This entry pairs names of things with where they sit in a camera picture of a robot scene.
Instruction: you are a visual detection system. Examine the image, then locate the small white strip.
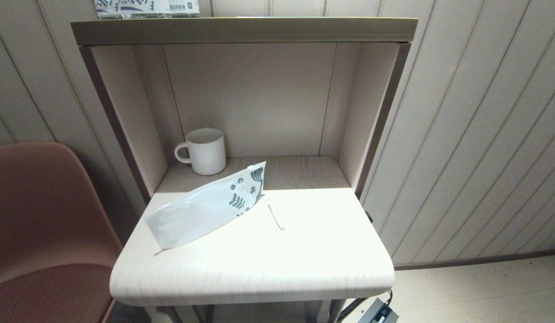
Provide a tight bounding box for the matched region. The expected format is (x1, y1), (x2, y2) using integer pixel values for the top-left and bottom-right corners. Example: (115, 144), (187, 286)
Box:
(267, 205), (286, 231)

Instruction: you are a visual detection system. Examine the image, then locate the white floral zipper pouch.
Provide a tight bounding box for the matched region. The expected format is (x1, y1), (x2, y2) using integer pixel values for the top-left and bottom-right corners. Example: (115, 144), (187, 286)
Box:
(143, 161), (267, 250)

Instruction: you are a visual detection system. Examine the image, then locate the light wood shelf desk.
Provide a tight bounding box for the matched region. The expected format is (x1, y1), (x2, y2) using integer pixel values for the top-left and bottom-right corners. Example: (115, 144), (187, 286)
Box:
(70, 17), (418, 323)

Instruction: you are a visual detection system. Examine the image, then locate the white ribbed ceramic mug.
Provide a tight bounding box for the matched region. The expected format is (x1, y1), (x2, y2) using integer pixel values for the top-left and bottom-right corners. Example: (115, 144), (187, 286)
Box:
(174, 128), (227, 176)

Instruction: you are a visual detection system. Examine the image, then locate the black power adapter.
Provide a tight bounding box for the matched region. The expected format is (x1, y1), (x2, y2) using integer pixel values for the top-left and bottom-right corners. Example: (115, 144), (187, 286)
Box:
(358, 297), (399, 323)

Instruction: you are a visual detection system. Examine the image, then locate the white blue patterned package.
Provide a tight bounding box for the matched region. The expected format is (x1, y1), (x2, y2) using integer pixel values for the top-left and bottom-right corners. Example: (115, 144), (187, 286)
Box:
(94, 0), (200, 19)

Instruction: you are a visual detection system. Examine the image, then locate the brown upholstered chair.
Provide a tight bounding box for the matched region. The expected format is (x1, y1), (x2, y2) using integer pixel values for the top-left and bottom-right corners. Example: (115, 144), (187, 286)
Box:
(0, 141), (123, 323)

